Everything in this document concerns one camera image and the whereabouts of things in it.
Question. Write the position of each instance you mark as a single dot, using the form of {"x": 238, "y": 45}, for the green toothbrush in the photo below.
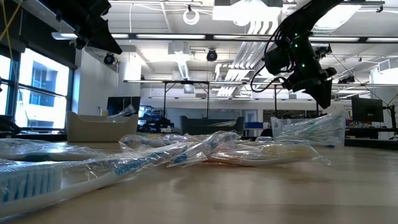
{"x": 323, "y": 130}
{"x": 311, "y": 126}
{"x": 304, "y": 134}

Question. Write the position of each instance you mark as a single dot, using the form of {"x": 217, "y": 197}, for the black dome camera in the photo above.
{"x": 109, "y": 58}
{"x": 212, "y": 56}

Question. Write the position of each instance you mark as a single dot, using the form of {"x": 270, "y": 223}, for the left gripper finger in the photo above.
{"x": 107, "y": 42}

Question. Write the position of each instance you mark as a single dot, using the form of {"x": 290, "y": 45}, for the black monitor stand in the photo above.
{"x": 392, "y": 118}

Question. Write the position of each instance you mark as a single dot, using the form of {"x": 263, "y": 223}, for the black monitor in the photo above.
{"x": 367, "y": 109}

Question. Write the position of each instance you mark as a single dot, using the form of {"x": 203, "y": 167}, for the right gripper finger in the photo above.
{"x": 314, "y": 91}
{"x": 326, "y": 93}

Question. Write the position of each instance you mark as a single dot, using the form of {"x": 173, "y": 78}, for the black desk frame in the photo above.
{"x": 186, "y": 82}
{"x": 275, "y": 102}

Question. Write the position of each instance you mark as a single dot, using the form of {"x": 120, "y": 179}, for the dark grey-green plastic bin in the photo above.
{"x": 199, "y": 126}

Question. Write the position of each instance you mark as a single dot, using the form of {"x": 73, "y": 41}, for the black ceiling camera cluster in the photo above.
{"x": 346, "y": 80}
{"x": 325, "y": 49}

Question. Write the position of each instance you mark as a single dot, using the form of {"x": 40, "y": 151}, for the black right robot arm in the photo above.
{"x": 311, "y": 15}

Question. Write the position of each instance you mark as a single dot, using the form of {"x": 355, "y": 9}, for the black window frame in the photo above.
{"x": 12, "y": 93}

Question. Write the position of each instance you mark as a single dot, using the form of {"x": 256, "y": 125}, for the clear plastic bin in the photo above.
{"x": 278, "y": 123}

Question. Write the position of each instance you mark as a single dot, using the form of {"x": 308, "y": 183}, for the long ceiling light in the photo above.
{"x": 342, "y": 39}
{"x": 171, "y": 36}

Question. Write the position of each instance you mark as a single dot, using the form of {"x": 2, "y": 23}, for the black screen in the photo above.
{"x": 122, "y": 105}

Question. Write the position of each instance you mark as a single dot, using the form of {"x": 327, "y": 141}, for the silver ceiling duct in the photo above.
{"x": 248, "y": 53}

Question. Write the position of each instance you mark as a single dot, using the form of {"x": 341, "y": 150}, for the blue equipment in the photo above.
{"x": 154, "y": 118}

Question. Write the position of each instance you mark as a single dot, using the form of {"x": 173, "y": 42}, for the blue crate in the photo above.
{"x": 253, "y": 125}

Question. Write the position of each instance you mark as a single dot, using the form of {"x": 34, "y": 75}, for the blue toothbrush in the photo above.
{"x": 189, "y": 154}
{"x": 93, "y": 182}
{"x": 46, "y": 152}
{"x": 124, "y": 113}
{"x": 143, "y": 141}

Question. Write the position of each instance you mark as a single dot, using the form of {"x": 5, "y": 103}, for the white plastic bin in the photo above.
{"x": 99, "y": 132}

